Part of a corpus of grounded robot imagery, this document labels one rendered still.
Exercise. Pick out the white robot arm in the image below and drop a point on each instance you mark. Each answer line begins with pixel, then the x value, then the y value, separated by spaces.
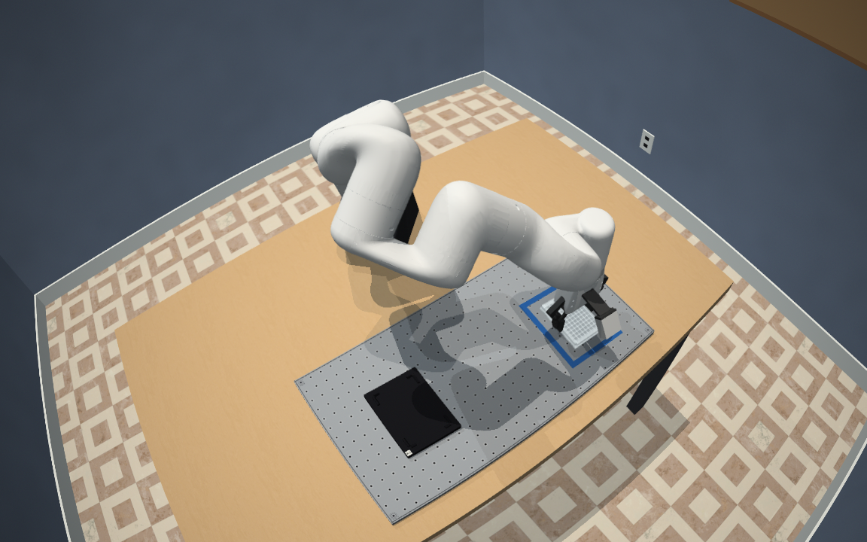
pixel 379 166

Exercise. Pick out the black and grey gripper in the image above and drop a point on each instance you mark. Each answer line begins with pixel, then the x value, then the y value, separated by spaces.
pixel 570 302

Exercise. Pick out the blue tape outline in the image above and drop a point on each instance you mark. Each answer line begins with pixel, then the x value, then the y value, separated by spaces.
pixel 545 332

